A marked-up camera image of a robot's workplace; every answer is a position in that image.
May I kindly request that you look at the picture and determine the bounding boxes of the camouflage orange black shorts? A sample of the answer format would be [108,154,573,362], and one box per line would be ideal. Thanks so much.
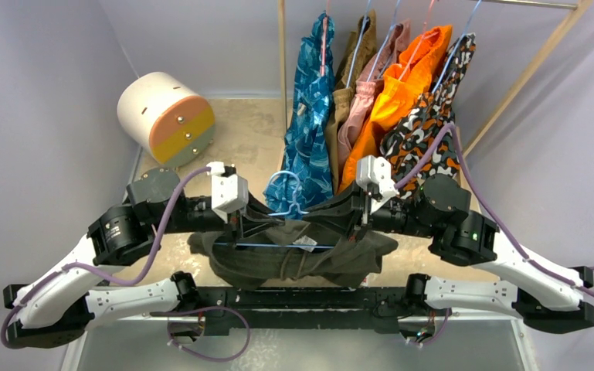
[380,32,477,199]

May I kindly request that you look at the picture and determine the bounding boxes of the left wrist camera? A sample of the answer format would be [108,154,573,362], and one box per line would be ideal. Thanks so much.
[207,162,249,223]

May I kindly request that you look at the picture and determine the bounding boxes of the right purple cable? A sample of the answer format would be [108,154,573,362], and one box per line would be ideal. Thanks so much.
[393,122,594,349]

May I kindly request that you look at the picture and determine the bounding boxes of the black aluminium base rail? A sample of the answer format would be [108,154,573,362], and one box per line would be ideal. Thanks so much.
[73,284,487,339]

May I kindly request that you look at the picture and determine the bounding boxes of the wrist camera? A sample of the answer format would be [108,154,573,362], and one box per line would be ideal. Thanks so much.
[207,162,249,223]
[355,155,399,214]

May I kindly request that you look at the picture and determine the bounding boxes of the light blue hanger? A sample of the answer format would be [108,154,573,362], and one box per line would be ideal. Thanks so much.
[212,170,336,251]

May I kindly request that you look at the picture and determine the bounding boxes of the blue patterned shorts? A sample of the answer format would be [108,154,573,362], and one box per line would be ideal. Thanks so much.
[263,12,334,220]

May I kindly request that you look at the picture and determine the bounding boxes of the round pastel drawer box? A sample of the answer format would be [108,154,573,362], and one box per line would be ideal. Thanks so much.
[117,72,216,168]

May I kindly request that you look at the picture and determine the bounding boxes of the olive green shorts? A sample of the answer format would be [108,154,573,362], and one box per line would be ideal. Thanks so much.
[188,220,399,290]

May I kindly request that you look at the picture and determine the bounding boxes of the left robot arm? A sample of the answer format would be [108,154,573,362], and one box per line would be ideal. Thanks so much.
[0,162,284,349]

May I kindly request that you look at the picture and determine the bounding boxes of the pink shorts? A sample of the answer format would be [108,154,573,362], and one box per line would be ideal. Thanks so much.
[337,19,410,171]

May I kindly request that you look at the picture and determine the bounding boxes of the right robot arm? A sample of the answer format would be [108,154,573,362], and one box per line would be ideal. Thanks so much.
[305,175,594,334]

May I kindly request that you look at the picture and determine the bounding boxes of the pink hanger of orange shorts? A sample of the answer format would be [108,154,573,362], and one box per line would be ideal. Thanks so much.
[399,0,436,81]

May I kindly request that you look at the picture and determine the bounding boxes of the brown shorts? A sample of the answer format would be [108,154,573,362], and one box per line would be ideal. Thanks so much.
[324,9,378,194]

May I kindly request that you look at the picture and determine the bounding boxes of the wooden clothes rack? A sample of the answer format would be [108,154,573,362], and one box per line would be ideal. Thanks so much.
[277,0,593,155]

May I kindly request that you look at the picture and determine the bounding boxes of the blue hanger of camouflage shorts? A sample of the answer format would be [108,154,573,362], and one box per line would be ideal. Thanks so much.
[433,0,482,96]

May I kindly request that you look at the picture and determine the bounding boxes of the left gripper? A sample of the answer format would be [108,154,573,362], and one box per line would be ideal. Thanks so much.
[153,185,286,246]

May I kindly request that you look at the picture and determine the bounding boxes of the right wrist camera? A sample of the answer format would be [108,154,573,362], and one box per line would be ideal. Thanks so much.
[355,155,399,214]

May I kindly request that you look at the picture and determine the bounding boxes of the blue hanger of brown shorts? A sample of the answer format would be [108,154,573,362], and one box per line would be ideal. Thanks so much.
[345,0,372,88]

